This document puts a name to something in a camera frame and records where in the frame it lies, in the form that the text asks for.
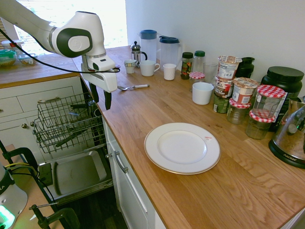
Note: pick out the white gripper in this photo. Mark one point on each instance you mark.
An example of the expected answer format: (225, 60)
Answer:
(104, 80)

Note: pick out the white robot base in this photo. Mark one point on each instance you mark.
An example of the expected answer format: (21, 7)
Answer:
(9, 198)

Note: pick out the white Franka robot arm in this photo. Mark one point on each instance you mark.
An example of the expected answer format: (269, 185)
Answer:
(78, 26)

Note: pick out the open dishwasher door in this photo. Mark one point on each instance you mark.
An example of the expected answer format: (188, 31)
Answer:
(78, 171)

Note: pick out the small patterned cup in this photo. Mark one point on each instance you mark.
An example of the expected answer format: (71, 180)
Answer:
(130, 66)

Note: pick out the black kitchen utensil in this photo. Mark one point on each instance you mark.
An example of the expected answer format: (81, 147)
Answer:
(69, 139)

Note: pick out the white ceramic mug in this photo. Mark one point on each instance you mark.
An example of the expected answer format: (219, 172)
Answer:
(147, 68)

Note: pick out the glass french press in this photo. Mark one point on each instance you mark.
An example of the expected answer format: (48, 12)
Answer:
(136, 53)

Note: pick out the tall blue lidded pitcher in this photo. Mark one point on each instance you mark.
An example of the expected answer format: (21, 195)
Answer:
(148, 47)

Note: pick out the white ribbed cup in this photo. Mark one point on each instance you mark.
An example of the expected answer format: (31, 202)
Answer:
(169, 72)

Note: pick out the round cabinet knob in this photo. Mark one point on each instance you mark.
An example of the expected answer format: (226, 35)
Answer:
(24, 126)
(32, 124)

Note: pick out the short blue lidded pitcher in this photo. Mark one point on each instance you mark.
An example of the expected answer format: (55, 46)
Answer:
(169, 52)

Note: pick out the clear plastic food container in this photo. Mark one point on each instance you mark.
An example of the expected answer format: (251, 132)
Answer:
(28, 59)

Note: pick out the dark lidded spice jar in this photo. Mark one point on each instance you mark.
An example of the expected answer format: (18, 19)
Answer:
(186, 65)

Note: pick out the black C clamp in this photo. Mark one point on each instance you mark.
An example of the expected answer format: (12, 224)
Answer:
(28, 155)
(66, 217)

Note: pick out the white gold rimmed plate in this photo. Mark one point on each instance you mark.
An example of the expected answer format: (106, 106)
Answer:
(182, 148)

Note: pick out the red checkered lid jar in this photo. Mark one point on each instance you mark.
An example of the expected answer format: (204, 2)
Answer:
(237, 112)
(196, 76)
(258, 127)
(268, 101)

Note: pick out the white cabinet door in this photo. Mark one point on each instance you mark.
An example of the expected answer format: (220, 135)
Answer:
(128, 190)

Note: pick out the green lidded food container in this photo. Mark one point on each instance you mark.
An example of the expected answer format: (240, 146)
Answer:
(7, 58)

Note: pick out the green lidded clear jar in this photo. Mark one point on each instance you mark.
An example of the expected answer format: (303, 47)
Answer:
(199, 61)

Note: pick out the clear glass tumbler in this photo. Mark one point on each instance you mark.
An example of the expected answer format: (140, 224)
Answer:
(210, 71)

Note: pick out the tan wooden mounting board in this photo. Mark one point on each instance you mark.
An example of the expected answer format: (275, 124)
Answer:
(31, 190)

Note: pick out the green tin can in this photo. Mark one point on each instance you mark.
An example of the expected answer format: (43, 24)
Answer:
(220, 105)

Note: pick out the foil lidded yogurt cup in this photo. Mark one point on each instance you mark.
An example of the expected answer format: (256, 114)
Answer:
(243, 91)
(228, 68)

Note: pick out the black vase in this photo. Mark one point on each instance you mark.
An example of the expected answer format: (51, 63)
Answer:
(245, 68)

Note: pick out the black protein powder tub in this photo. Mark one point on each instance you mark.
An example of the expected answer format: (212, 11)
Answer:
(283, 80)

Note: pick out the stainless steel electric kettle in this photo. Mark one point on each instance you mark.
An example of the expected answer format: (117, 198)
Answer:
(289, 140)

